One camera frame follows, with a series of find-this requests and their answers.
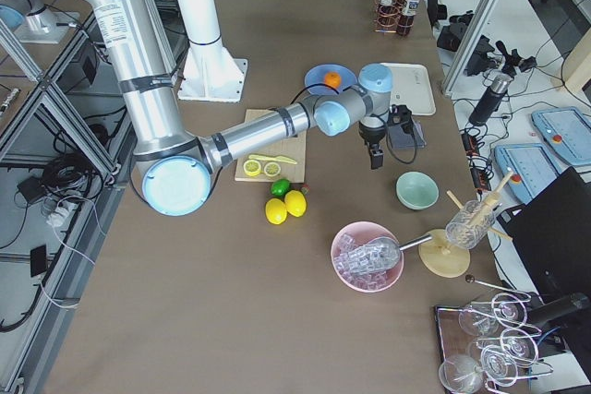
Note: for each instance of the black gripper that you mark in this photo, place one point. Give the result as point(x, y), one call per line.
point(370, 135)

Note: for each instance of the orange fruit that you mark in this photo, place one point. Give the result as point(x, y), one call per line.
point(332, 79)

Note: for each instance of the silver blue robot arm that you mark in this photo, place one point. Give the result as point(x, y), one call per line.
point(176, 167)

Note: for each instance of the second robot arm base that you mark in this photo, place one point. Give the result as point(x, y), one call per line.
point(32, 21)

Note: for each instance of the blue plate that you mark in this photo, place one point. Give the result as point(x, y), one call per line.
point(313, 79)

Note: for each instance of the green bowl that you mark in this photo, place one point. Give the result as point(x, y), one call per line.
point(416, 190)

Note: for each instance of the cream plastic tray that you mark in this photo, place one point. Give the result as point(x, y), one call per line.
point(411, 87)

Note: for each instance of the pink bowl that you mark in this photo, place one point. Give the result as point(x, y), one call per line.
point(350, 238)

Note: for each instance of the yellow lemon upper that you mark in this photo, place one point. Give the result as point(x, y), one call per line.
point(295, 203)

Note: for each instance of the yellow lemon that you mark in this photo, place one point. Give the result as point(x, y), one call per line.
point(275, 211)
point(295, 203)

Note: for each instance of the yellow plastic knife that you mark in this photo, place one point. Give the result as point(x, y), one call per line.
point(278, 158)

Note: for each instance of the steel ice scoop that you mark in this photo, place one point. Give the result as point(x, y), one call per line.
point(379, 254)

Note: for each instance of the green lime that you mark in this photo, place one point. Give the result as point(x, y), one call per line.
point(280, 187)

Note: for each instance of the lemon slice lower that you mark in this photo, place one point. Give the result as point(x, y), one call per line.
point(272, 169)

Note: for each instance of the black thermos bottle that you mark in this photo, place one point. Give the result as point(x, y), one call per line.
point(490, 100)

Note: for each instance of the clear glass cup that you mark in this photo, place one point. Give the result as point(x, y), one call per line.
point(470, 224)

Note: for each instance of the yellow lemon lower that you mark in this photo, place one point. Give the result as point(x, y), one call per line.
point(275, 211)

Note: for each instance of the lemon half upper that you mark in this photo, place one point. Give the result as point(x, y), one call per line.
point(252, 167)

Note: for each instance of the dark bottle lower left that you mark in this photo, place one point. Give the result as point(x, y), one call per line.
point(407, 17)

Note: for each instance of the dark bottle top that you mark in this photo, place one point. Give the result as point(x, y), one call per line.
point(386, 14)

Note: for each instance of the blue teach pendant lower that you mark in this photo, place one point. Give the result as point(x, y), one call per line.
point(533, 167)

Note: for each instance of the blue teach pendant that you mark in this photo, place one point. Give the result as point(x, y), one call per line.
point(567, 131)
point(533, 167)

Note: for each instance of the blue teach pendant upper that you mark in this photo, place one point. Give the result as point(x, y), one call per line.
point(567, 131)

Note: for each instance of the black monitor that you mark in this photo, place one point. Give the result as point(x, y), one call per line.
point(551, 235)

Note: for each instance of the wine glass rack tray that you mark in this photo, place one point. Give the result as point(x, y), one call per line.
point(488, 346)

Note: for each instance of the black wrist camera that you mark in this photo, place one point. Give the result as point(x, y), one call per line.
point(401, 116)

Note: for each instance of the copper wire bottle rack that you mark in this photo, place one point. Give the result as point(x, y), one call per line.
point(398, 13)

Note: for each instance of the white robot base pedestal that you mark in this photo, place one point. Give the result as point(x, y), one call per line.
point(210, 72)

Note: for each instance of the aluminium frame post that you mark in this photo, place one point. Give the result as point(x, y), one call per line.
point(467, 45)

